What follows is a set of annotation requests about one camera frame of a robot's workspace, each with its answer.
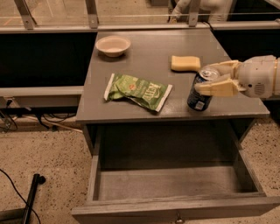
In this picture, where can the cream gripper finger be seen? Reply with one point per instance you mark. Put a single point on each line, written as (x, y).
(227, 67)
(223, 86)

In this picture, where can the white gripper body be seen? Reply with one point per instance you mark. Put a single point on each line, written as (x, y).
(256, 76)

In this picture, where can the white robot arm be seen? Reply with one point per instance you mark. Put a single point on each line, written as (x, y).
(277, 76)

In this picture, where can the grey cabinet counter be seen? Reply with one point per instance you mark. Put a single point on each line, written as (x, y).
(149, 58)

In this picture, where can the open grey drawer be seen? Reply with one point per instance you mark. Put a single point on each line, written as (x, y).
(170, 173)

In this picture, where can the yellow sponge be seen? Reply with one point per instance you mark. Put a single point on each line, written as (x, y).
(185, 63)

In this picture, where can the green chip bag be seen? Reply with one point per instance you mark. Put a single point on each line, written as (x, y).
(148, 94)

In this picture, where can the white paper bowl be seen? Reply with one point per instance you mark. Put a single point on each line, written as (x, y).
(113, 46)

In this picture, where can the metal window railing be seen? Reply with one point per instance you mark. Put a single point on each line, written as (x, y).
(57, 16)

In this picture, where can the black stand leg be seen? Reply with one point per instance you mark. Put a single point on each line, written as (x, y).
(23, 215)

